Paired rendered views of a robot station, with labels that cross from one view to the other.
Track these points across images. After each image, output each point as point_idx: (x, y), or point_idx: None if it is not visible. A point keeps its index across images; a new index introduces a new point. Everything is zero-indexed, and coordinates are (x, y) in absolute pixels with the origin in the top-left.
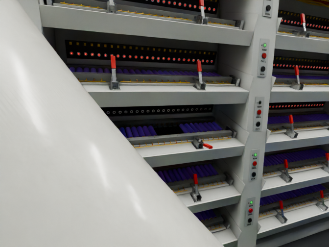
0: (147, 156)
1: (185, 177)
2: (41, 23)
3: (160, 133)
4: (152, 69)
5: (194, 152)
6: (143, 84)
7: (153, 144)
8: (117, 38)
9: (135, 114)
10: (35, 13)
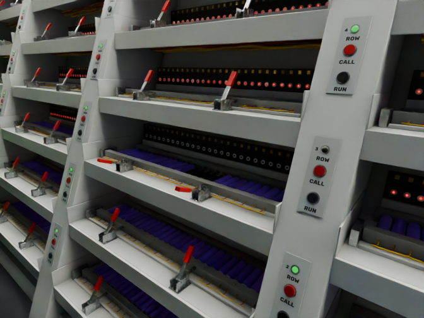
0: (137, 180)
1: (203, 259)
2: (115, 47)
3: (192, 175)
4: (218, 95)
5: (183, 200)
6: (170, 101)
7: (161, 176)
8: (204, 64)
9: (192, 149)
10: (110, 40)
